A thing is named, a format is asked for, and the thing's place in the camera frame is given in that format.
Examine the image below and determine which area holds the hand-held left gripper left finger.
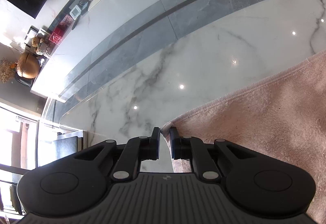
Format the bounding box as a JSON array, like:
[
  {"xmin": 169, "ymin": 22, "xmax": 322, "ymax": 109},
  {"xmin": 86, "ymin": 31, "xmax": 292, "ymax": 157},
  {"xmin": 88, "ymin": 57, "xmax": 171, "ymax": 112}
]
[{"xmin": 73, "ymin": 127, "xmax": 162, "ymax": 181}]

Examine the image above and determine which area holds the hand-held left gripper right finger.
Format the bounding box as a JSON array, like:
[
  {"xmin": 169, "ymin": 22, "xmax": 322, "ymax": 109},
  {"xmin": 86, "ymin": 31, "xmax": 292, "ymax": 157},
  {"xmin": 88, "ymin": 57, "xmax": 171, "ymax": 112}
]
[{"xmin": 170, "ymin": 127, "xmax": 255, "ymax": 181}]

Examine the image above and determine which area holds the pink towel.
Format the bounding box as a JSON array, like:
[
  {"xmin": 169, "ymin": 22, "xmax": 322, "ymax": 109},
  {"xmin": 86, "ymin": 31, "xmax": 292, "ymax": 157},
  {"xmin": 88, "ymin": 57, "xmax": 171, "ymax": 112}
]
[{"xmin": 162, "ymin": 51, "xmax": 326, "ymax": 223}]

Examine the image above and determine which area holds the red gift box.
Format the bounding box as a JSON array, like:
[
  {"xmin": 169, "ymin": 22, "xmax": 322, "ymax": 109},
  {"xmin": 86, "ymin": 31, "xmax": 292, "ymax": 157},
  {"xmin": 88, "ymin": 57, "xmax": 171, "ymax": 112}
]
[{"xmin": 49, "ymin": 26, "xmax": 64, "ymax": 45}]

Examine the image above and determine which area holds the brown teddy bear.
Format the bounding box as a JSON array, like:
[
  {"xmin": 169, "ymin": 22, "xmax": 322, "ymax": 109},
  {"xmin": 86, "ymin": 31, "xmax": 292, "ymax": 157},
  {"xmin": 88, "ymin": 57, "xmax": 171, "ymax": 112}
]
[{"xmin": 31, "ymin": 37, "xmax": 53, "ymax": 58}]

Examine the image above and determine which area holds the golden round ornament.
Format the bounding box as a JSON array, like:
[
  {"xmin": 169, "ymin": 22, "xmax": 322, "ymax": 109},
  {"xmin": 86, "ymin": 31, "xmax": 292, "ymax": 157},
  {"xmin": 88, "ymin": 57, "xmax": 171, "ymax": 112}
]
[{"xmin": 16, "ymin": 52, "xmax": 41, "ymax": 79}]

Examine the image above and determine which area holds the pink patterned box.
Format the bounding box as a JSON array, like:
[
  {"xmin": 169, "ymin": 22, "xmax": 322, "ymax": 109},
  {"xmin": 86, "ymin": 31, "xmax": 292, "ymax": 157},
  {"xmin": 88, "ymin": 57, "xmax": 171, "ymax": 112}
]
[{"xmin": 56, "ymin": 13, "xmax": 73, "ymax": 28}]

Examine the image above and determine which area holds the small white display device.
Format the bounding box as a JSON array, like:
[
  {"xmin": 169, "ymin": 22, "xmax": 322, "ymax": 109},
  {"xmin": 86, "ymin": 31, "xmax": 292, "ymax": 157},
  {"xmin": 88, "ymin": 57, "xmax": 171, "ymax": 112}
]
[{"xmin": 69, "ymin": 5, "xmax": 82, "ymax": 20}]

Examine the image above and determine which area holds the dried flower bunch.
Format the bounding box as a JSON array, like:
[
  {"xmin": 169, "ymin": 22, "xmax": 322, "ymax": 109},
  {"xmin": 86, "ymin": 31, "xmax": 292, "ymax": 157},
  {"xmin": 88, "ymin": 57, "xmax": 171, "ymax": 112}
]
[{"xmin": 0, "ymin": 58, "xmax": 18, "ymax": 84}]

